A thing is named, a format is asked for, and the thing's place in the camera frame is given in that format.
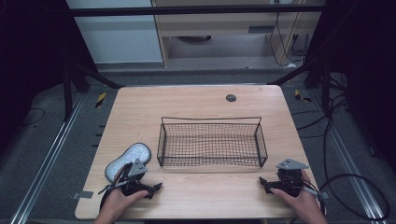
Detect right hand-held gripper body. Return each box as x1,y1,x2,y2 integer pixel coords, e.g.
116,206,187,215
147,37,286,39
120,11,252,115
275,158,310,198

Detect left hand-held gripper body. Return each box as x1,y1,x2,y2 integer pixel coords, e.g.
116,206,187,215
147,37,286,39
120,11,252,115
119,158,149,198

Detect black wire basket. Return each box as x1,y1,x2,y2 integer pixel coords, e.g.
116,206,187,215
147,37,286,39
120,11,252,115
156,116,269,169

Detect person's left hand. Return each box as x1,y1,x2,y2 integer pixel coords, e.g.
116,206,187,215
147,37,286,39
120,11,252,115
98,188,150,218

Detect person's right hand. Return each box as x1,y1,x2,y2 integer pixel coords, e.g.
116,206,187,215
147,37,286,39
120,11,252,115
269,169,327,218

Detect grey tape piece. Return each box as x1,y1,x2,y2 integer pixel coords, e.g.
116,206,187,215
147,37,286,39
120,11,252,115
71,190,94,200

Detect yellow black hazard tape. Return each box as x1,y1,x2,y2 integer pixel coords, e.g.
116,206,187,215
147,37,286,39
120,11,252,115
294,89,313,104
94,91,107,109

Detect black metal stand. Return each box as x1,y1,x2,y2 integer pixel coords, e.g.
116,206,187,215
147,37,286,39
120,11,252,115
268,57,333,114
61,57,126,123

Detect black curtain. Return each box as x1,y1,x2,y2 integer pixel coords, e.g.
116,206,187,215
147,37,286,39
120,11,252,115
303,0,396,174
0,0,98,153

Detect white cabinet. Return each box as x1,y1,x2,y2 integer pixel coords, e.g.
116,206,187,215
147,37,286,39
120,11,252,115
65,0,164,65

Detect left gripper grey cable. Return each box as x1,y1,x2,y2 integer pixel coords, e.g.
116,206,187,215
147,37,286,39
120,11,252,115
98,180,126,213

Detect gripper grey cable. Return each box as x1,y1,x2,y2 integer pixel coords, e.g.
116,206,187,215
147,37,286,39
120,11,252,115
302,185,331,217
98,180,126,213

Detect right gripper grey cable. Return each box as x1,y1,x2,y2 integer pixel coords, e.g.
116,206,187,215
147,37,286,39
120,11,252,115
302,185,331,217

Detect aluminium floor rail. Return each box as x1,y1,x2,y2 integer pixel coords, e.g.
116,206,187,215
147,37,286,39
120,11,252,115
307,89,388,224
9,92,87,224

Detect black looped floor cable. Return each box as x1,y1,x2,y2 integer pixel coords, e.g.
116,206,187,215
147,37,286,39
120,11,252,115
319,92,391,222

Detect black hanging desk cables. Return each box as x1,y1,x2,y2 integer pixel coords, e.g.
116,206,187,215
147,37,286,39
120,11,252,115
268,11,311,67

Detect black horizontal frame bar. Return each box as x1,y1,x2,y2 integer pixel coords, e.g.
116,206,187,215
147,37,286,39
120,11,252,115
66,4,327,18

